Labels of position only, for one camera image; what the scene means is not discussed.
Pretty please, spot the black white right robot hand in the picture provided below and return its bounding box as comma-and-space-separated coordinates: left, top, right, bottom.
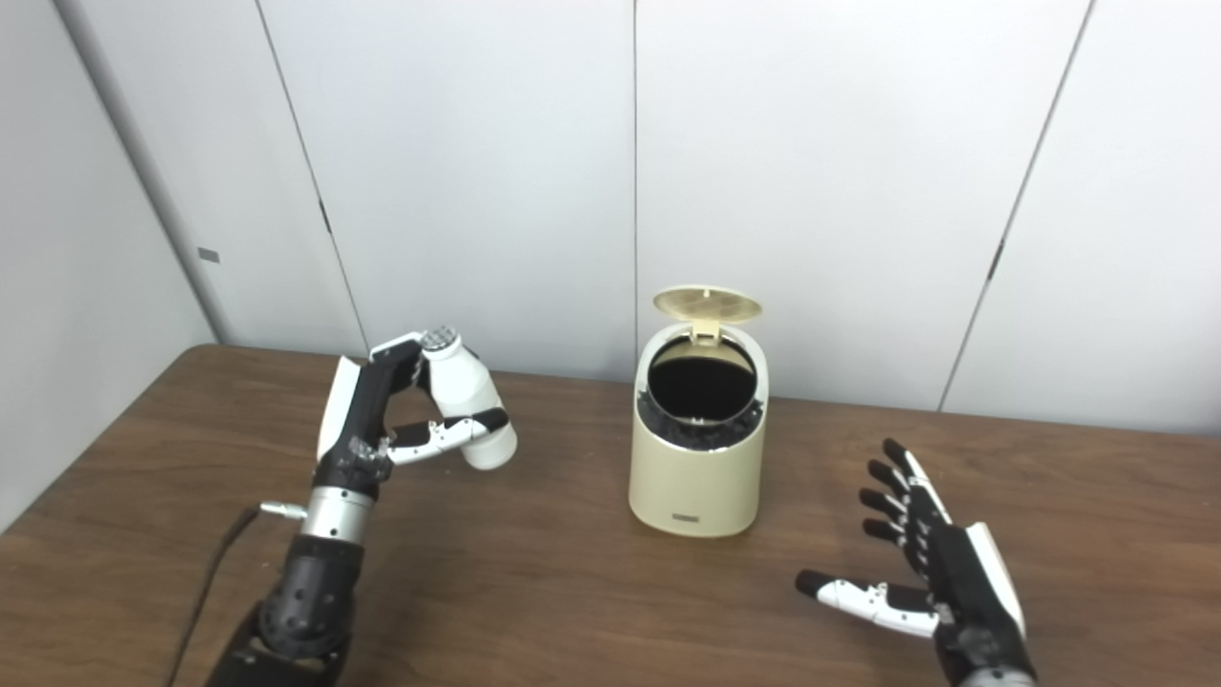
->
796, 438, 1039, 683

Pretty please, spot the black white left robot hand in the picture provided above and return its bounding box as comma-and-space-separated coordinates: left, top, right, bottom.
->
315, 329, 511, 502

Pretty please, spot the cream-colored lidded bin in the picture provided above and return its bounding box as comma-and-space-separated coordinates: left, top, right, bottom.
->
628, 285, 769, 538

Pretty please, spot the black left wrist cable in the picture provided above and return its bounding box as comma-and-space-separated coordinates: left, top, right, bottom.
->
164, 501, 308, 687

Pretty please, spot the small white plastic bottle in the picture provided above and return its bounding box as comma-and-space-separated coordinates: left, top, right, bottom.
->
420, 325, 519, 471

